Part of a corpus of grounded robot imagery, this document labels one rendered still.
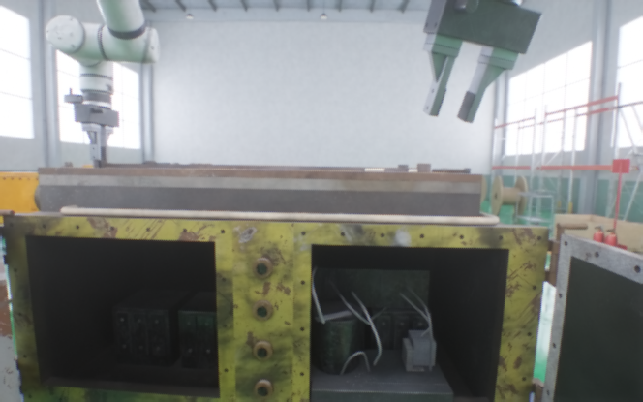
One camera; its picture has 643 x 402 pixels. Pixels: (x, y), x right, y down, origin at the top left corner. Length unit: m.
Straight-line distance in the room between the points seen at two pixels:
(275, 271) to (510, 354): 0.67
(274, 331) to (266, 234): 0.26
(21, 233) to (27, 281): 0.14
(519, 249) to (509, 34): 0.60
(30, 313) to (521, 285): 1.36
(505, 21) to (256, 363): 0.92
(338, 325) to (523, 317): 0.50
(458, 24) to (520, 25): 0.08
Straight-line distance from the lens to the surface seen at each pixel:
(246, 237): 0.86
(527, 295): 1.01
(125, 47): 0.98
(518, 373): 1.10
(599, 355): 0.90
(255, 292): 0.89
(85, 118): 1.09
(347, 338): 1.02
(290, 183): 0.89
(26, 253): 1.20
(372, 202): 0.90
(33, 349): 1.29
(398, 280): 1.19
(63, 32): 1.03
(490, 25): 0.49
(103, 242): 1.45
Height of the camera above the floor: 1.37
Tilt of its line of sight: 6 degrees down
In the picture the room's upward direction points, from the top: 1 degrees clockwise
